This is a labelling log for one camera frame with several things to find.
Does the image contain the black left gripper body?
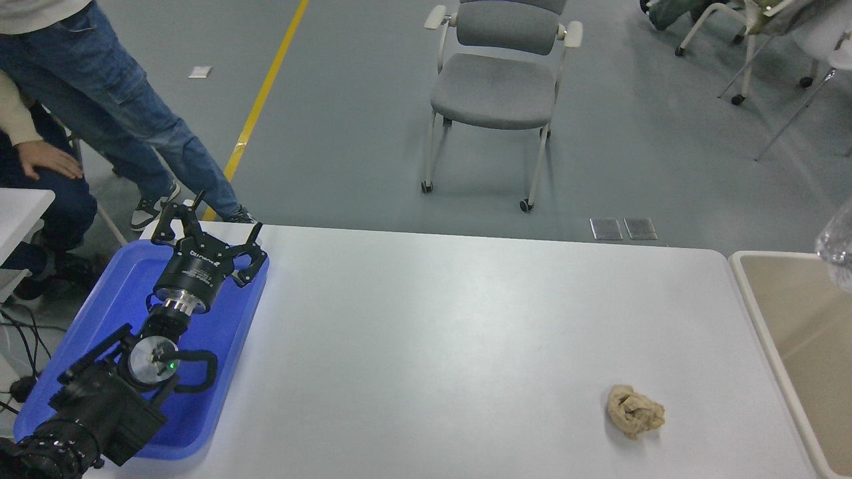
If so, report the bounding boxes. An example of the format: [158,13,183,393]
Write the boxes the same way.
[154,239,236,313]

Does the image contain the silver foil tray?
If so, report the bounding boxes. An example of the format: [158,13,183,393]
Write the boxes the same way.
[815,200,852,293]

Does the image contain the person's hand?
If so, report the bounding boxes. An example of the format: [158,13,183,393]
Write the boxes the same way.
[16,142,85,183]

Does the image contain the metal chair of seated person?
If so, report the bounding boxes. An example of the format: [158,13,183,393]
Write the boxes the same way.
[40,100,128,248]

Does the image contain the blue plastic tray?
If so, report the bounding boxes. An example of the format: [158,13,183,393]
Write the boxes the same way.
[13,239,270,461]

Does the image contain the seated person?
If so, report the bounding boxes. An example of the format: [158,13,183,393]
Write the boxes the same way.
[0,100,110,303]

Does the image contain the standing person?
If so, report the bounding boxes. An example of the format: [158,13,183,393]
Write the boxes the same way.
[0,0,257,232]

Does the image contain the small white table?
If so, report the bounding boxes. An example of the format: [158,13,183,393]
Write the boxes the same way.
[0,188,55,303]

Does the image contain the grey padded chair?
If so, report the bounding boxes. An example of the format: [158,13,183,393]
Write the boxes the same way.
[419,0,584,213]

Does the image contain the crumpled tan paper ball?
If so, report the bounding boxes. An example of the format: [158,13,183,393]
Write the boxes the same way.
[606,384,666,440]

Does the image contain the person's legs and shoes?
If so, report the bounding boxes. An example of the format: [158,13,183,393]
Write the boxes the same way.
[641,0,716,32]

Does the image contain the large pale bin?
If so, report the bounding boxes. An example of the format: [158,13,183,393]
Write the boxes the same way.
[729,250,852,479]

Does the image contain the white chair thin legs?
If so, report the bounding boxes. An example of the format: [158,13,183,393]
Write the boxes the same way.
[754,0,852,162]

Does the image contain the black floor cable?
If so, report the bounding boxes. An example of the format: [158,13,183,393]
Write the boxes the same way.
[0,305,53,416]

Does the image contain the cream frame wheeled chair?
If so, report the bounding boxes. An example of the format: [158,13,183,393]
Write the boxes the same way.
[675,0,799,106]

